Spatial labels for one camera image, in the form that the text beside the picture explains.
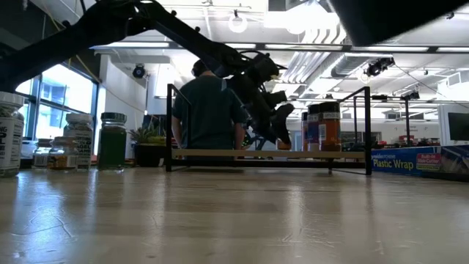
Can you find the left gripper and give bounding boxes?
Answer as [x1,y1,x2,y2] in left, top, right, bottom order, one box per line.
[228,54,296,147]

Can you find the black lid purple spice jar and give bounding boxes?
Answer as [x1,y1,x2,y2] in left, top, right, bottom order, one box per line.
[306,103,320,153]

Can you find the black lid orange spice jar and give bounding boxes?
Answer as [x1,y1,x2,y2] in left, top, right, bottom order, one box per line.
[317,101,342,153]

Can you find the green lid spice jar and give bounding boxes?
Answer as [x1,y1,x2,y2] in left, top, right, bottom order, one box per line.
[97,111,128,172]

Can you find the white lid bagel seasoning jar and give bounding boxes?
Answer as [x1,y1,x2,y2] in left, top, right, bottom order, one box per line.
[62,112,95,171]
[0,91,25,179]

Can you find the black metal wood shelf rack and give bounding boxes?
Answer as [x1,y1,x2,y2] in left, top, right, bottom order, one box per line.
[165,83,373,176]

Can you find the person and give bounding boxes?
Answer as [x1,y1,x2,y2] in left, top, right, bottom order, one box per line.
[171,59,250,150]

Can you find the blue plastic wrap box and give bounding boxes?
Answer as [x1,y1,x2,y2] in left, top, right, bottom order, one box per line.
[370,144,469,183]

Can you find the potted succulent plant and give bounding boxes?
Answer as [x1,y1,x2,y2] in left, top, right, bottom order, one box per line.
[128,126,168,169]

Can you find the black pole stand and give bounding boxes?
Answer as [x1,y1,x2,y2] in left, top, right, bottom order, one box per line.
[399,89,421,147]

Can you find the black monitor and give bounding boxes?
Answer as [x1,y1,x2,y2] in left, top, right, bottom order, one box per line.
[447,111,469,142]

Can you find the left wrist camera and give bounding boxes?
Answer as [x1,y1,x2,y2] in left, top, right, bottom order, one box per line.
[270,89,289,109]

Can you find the black table frame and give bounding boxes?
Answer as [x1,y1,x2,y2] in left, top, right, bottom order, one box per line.
[18,156,371,170]

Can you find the long ceiling light rail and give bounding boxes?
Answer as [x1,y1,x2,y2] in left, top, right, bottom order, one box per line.
[89,41,469,54]

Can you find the white cable coil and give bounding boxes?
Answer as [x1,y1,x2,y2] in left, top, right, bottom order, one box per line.
[227,10,249,34]

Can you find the black ceiling camera rig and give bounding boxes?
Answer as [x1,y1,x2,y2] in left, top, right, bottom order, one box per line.
[362,56,396,78]

